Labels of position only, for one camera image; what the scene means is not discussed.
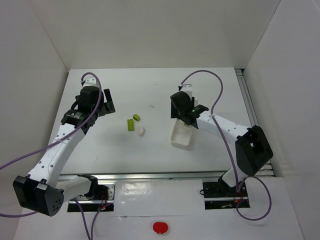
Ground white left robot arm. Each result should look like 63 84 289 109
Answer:
13 72 116 217

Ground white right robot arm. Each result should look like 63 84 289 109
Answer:
170 91 274 188

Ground white divided plastic tray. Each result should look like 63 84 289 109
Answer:
170 118 194 148

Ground large green lego brick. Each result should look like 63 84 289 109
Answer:
127 118 135 132

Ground small green lego brick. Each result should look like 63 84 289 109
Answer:
132 114 140 122

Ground white lego piece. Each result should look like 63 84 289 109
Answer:
138 127 146 137

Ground red round button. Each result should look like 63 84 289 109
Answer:
152 221 169 235

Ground aluminium front rail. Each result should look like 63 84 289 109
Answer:
58 170 273 181

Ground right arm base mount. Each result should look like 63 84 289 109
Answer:
199 181 250 210

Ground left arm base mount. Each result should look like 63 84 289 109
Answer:
75 183 116 213

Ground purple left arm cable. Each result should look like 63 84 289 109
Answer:
0 72 105 240

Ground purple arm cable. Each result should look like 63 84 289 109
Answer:
0 72 105 240
179 70 273 221

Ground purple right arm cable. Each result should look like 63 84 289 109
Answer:
179 70 273 221

